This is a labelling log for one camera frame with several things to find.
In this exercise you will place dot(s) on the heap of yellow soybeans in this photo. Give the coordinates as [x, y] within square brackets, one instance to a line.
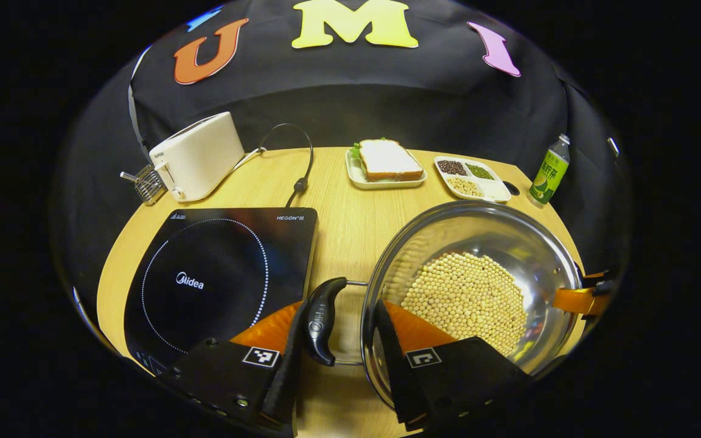
[469, 298]

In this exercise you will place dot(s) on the white toaster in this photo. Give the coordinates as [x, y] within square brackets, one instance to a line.
[201, 155]

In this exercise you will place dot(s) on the stainless steel pot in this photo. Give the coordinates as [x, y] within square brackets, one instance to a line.
[509, 234]

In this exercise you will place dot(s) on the sandwich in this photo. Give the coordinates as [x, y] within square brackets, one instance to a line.
[390, 159]

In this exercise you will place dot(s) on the white rectangular plate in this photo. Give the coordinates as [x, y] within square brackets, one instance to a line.
[355, 176]

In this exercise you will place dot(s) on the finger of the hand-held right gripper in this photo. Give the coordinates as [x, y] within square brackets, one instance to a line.
[600, 278]
[582, 301]

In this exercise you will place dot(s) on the black induction cooktop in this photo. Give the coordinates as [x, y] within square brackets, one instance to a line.
[204, 274]

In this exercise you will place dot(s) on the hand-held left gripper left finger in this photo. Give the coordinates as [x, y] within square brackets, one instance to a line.
[286, 377]

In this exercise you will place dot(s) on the green label drink bottle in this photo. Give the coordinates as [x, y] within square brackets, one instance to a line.
[549, 173]

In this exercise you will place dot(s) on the white divided grain tray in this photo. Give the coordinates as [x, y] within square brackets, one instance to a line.
[472, 179]

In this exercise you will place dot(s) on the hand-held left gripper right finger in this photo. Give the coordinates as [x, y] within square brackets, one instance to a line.
[396, 365]

